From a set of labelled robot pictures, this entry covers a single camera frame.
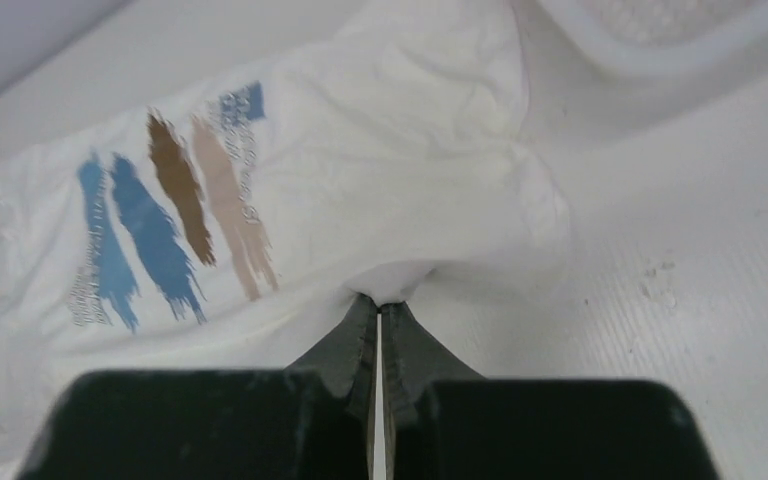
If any white printed t shirt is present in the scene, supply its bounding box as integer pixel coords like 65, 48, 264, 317
0, 1, 571, 479

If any white plastic basket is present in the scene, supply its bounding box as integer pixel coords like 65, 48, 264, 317
513, 0, 768, 144

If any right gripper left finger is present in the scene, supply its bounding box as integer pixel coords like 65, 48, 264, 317
18, 295, 378, 479

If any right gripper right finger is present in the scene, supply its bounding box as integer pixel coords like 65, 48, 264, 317
380, 303, 719, 479

